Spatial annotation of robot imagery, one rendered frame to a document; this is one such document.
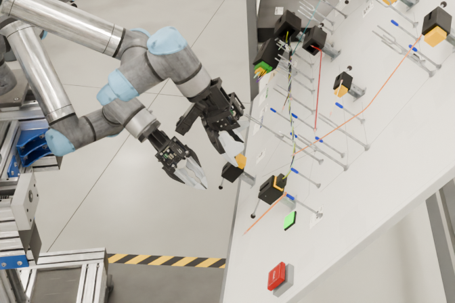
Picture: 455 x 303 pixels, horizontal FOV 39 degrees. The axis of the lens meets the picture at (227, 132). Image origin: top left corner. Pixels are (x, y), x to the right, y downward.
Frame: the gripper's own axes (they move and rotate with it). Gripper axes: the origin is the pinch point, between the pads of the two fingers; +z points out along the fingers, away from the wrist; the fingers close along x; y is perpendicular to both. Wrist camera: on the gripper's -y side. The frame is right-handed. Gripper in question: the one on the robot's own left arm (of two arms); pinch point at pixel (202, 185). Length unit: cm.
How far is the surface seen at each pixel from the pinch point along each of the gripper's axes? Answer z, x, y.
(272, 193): 13.4, 10.6, 7.4
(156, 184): -16, -11, -185
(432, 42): 12, 52, 41
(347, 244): 28.5, 11.0, 36.7
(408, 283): 60, 21, -12
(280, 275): 25.5, -2.7, 24.8
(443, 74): 19, 50, 37
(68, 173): -56, -42, -201
